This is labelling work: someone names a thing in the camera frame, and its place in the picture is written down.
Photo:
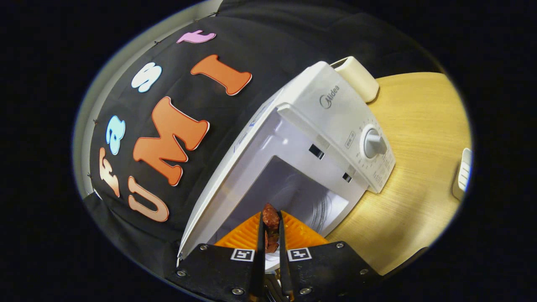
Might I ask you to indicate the white microwave oven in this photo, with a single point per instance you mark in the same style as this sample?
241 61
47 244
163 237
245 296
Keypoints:
327 121

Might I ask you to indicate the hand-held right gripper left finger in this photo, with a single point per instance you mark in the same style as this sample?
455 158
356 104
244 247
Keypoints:
258 268

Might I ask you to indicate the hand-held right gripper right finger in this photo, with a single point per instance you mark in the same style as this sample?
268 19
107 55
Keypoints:
284 272

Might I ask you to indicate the white slotted tray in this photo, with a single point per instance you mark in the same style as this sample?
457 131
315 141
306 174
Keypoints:
463 174

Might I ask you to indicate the white toaster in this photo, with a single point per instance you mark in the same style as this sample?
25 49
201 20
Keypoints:
358 77

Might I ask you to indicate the glass turntable plate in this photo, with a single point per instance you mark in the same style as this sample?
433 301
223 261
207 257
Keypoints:
324 209

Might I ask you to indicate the red meat slice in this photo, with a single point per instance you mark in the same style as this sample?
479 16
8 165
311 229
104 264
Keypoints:
271 220

